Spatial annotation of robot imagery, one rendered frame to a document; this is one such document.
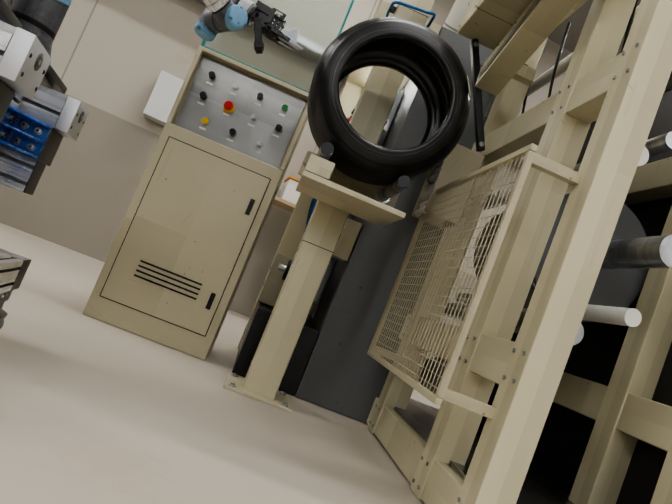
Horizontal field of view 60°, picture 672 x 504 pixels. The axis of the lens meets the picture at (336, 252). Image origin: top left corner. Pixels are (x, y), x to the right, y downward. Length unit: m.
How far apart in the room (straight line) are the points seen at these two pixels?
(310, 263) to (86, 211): 3.82
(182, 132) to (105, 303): 0.80
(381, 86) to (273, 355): 1.14
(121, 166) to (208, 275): 3.38
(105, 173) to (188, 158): 3.25
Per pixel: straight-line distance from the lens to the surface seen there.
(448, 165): 2.34
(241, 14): 2.01
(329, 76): 2.00
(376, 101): 2.39
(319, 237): 2.26
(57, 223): 5.87
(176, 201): 2.61
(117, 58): 6.05
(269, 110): 2.72
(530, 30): 2.21
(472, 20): 2.44
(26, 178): 1.65
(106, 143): 5.88
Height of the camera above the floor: 0.43
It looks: 5 degrees up
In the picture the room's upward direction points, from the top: 22 degrees clockwise
